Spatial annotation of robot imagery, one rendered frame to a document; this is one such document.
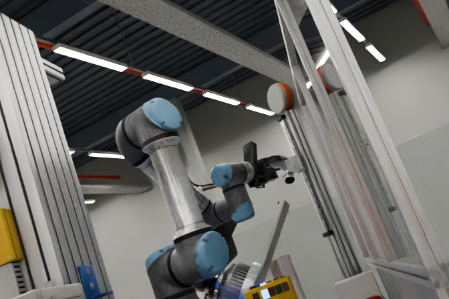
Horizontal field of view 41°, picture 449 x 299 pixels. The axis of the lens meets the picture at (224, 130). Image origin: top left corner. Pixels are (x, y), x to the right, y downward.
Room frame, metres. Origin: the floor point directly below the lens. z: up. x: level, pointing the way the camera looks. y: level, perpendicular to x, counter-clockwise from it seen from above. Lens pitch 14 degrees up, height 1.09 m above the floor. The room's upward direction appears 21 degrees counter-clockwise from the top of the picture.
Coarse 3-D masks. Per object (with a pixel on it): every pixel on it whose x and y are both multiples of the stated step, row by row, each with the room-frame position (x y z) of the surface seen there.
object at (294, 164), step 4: (292, 156) 2.84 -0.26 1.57; (296, 156) 2.85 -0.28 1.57; (288, 160) 2.82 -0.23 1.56; (292, 160) 2.83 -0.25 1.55; (296, 160) 2.84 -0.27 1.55; (300, 160) 2.86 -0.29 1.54; (288, 164) 2.82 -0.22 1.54; (292, 164) 2.83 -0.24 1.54; (296, 164) 2.84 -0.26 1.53; (300, 164) 2.85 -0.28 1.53; (288, 168) 2.82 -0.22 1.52; (292, 168) 2.83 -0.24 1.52; (296, 168) 2.84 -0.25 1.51; (300, 168) 2.85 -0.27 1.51; (304, 168) 2.87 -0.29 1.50; (280, 172) 2.87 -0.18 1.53; (284, 172) 2.84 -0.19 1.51; (288, 172) 2.81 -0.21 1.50; (296, 172) 2.90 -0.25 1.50; (300, 172) 2.90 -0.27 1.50
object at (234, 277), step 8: (232, 264) 2.61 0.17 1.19; (240, 264) 2.61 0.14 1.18; (232, 272) 2.57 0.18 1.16; (240, 272) 2.57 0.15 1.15; (224, 280) 2.55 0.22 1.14; (232, 280) 2.55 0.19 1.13; (240, 280) 2.55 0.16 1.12; (224, 288) 2.55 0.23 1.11; (232, 288) 2.54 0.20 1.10; (240, 288) 2.54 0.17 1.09; (224, 296) 2.54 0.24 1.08; (232, 296) 2.55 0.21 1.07
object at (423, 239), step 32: (320, 0) 1.19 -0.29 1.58; (320, 32) 1.22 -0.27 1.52; (352, 64) 1.19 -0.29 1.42; (320, 96) 2.04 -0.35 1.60; (352, 96) 1.19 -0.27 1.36; (320, 128) 2.89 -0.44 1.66; (384, 128) 1.19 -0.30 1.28; (384, 160) 1.19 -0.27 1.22; (352, 224) 3.74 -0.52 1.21; (416, 224) 1.20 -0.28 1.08; (384, 288) 2.93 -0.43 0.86
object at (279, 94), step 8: (272, 88) 2.88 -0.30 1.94; (280, 88) 2.84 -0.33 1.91; (288, 88) 2.85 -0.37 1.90; (272, 96) 2.91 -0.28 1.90; (280, 96) 2.85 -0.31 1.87; (288, 96) 2.84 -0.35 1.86; (272, 104) 2.93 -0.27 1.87; (280, 104) 2.87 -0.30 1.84; (288, 104) 2.86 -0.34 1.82; (280, 112) 2.90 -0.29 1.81
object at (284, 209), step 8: (280, 208) 2.52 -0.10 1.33; (288, 208) 2.75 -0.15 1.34; (280, 216) 2.53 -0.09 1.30; (280, 224) 2.64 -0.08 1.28; (272, 232) 2.53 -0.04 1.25; (280, 232) 2.76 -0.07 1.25; (272, 240) 2.54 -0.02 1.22; (272, 248) 2.65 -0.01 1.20; (264, 256) 2.54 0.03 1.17; (272, 256) 2.77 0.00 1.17; (264, 264) 2.55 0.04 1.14; (264, 272) 2.66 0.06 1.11; (256, 280) 2.54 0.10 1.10; (264, 280) 2.77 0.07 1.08
